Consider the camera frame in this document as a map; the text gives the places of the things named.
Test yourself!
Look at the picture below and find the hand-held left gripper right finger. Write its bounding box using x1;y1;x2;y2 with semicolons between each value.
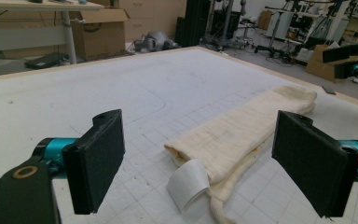
271;110;358;218

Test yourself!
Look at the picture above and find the metal stand with wheeled base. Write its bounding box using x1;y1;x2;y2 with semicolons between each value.
200;0;259;50

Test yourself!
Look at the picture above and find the flat black case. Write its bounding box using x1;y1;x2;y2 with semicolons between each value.
23;51;70;70

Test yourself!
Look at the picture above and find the grey machine on floor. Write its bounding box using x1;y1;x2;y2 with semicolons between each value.
132;30;180;54

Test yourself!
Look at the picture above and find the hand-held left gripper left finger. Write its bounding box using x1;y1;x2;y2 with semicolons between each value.
62;108;126;216

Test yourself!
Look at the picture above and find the small brown cardboard box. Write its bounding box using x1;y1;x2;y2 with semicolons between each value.
304;44;358;84

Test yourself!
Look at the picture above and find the tall black cabinet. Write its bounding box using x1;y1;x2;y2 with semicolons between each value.
174;0;213;49

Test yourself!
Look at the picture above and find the black rolling stand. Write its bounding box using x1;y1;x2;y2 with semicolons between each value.
254;8;291;59

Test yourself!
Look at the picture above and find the wooden desk with metal legs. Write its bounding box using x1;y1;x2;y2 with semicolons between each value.
0;0;105;77

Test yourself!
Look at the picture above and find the large open cardboard box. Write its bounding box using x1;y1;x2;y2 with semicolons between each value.
69;7;131;62

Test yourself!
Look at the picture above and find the cream cloth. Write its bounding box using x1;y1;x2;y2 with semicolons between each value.
163;85;318;224

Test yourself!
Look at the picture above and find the small dark flat piece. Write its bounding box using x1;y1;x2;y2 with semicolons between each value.
321;85;337;96

